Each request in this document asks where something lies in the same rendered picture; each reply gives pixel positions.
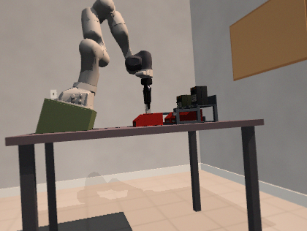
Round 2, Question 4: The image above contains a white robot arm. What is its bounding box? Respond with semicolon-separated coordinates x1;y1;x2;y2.
54;0;153;110

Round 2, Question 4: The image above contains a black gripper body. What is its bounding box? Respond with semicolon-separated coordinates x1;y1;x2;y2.
141;78;152;92

